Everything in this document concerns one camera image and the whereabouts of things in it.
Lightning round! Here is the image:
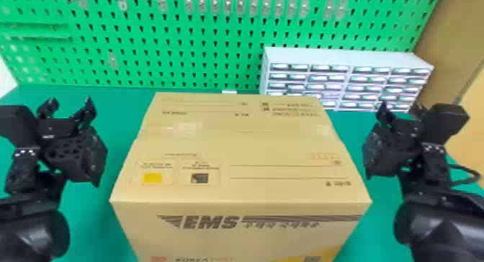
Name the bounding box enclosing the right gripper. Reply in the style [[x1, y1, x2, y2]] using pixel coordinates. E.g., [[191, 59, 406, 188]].
[[362, 101, 429, 180]]

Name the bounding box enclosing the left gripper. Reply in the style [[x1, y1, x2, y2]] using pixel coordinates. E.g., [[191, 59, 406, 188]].
[[36, 96, 109, 188]]

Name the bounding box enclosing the cardboard box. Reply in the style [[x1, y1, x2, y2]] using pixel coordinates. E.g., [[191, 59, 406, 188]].
[[109, 91, 374, 262]]

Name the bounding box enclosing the white drawer cabinet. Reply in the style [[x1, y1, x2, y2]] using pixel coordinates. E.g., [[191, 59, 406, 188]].
[[259, 46, 435, 113]]

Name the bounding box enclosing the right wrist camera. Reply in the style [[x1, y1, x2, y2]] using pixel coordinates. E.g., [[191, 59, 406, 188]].
[[421, 103, 470, 145]]

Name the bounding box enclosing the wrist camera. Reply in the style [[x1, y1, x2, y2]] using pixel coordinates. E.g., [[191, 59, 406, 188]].
[[0, 104, 37, 148], [421, 103, 470, 145]]

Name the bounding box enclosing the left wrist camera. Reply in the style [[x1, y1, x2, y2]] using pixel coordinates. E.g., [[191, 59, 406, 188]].
[[0, 104, 37, 148]]

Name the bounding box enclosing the black cable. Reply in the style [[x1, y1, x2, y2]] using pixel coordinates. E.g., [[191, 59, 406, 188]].
[[446, 163, 482, 188]]

